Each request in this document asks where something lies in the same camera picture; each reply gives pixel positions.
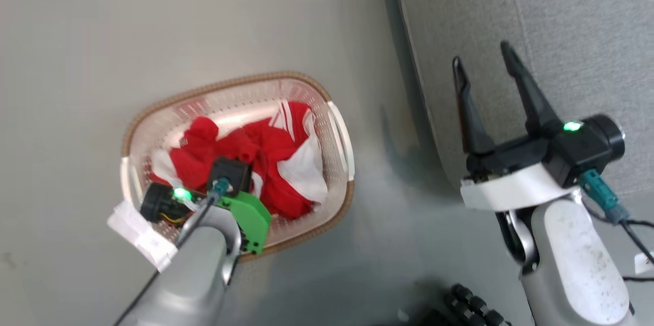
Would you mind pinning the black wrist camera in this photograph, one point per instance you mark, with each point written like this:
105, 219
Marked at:
577, 155
232, 172

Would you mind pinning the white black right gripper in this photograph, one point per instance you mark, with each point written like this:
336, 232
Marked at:
511, 185

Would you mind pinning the white plastic tag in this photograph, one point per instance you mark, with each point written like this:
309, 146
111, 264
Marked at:
138, 234

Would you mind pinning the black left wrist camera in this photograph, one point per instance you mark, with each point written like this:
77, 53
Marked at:
232, 172

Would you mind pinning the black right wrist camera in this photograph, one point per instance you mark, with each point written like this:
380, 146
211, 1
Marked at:
577, 155

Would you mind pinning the red and white clothing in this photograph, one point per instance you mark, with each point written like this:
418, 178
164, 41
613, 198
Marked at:
265, 147

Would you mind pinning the grey fabric sofa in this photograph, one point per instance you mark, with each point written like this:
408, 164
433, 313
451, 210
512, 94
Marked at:
587, 35

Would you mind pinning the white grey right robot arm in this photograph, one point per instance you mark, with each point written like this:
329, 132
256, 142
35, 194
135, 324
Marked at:
577, 264

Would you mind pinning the beige perforated laundry basket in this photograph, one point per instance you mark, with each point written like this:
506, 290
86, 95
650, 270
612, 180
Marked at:
230, 101

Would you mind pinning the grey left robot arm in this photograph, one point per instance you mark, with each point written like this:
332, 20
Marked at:
194, 275

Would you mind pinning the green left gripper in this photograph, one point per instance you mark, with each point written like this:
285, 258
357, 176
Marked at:
250, 218

